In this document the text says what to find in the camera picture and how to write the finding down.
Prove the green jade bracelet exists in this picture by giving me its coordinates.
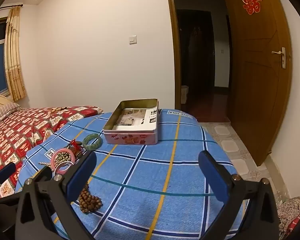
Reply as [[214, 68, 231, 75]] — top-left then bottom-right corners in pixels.
[[82, 134, 103, 152]]

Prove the striped pillow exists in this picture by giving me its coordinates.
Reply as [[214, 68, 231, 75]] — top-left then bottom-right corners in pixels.
[[0, 102, 22, 126]]

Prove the white waste bin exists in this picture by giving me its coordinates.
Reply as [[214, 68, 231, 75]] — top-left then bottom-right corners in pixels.
[[181, 85, 189, 104]]

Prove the pink bangle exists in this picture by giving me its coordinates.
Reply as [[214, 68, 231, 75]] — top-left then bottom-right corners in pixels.
[[51, 149, 75, 170]]

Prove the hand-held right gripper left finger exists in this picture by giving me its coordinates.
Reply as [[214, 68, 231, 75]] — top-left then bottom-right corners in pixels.
[[15, 151, 98, 240]]

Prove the pink tin box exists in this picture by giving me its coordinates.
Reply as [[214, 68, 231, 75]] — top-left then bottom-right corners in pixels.
[[102, 98, 162, 145]]

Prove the beige patterned curtain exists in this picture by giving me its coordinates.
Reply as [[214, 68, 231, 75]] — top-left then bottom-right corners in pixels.
[[4, 6, 27, 101]]

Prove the dark curtain rod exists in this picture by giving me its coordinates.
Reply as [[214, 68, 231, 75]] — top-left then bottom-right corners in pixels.
[[0, 3, 23, 10]]

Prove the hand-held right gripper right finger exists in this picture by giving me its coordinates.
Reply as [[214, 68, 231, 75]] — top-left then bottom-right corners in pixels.
[[198, 150, 281, 240]]

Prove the dark bead bracelet red knot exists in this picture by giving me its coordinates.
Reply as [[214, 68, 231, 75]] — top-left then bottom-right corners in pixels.
[[63, 139, 84, 159]]

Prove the wooden bead necklace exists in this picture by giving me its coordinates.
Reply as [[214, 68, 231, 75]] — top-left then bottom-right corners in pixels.
[[78, 182, 103, 214]]

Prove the floral cloth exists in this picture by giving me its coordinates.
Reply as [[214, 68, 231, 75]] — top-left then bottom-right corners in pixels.
[[277, 196, 300, 233]]

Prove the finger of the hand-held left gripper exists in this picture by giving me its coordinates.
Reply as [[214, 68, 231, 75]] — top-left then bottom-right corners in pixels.
[[33, 166, 53, 183], [0, 162, 17, 186]]

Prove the brown wooden door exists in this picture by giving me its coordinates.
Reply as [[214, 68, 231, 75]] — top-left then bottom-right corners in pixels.
[[223, 0, 293, 167]]

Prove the red paper door decoration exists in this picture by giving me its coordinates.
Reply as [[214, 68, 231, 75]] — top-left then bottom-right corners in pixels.
[[240, 0, 263, 15]]

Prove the metal door handle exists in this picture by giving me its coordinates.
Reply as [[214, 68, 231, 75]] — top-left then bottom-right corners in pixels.
[[271, 47, 286, 69]]

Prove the silver bangle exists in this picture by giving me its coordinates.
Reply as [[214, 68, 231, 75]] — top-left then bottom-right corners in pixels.
[[53, 162, 74, 178]]

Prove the red patterned bed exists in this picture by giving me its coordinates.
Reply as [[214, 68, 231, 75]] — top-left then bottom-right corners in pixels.
[[0, 106, 104, 198]]

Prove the blue checked tablecloth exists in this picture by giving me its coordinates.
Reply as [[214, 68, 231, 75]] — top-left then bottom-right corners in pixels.
[[14, 108, 251, 240]]

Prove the brown wooden door frame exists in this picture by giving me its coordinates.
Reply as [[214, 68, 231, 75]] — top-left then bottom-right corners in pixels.
[[164, 0, 184, 111]]

